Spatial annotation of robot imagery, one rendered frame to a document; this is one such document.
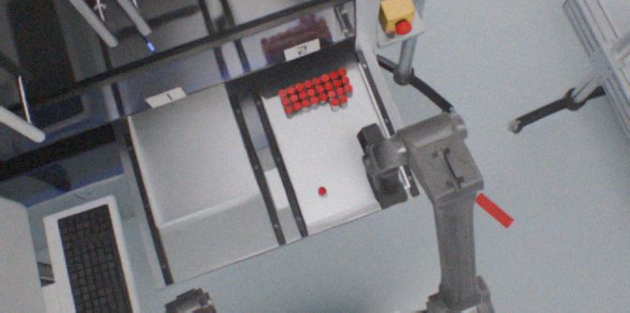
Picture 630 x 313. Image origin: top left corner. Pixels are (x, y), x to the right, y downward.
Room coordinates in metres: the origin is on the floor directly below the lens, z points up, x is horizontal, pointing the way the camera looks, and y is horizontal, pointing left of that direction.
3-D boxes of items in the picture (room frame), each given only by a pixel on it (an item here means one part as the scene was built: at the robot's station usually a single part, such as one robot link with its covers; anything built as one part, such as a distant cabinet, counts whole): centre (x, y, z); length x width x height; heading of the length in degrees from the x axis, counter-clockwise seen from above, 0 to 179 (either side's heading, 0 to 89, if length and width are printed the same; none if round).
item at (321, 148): (0.43, -0.03, 0.90); 0.34 x 0.26 x 0.04; 10
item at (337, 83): (0.56, 0.00, 0.90); 0.18 x 0.02 x 0.05; 100
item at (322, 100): (0.54, -0.01, 0.90); 0.18 x 0.02 x 0.05; 100
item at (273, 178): (0.37, 0.14, 0.91); 0.14 x 0.03 x 0.06; 10
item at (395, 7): (0.71, -0.23, 0.99); 0.08 x 0.07 x 0.07; 9
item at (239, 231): (0.45, 0.15, 0.87); 0.70 x 0.48 x 0.02; 99
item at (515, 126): (0.65, -0.96, 0.07); 0.50 x 0.08 x 0.14; 99
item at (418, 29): (0.75, -0.24, 0.87); 0.14 x 0.13 x 0.02; 9
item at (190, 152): (0.49, 0.33, 0.90); 0.34 x 0.26 x 0.04; 9
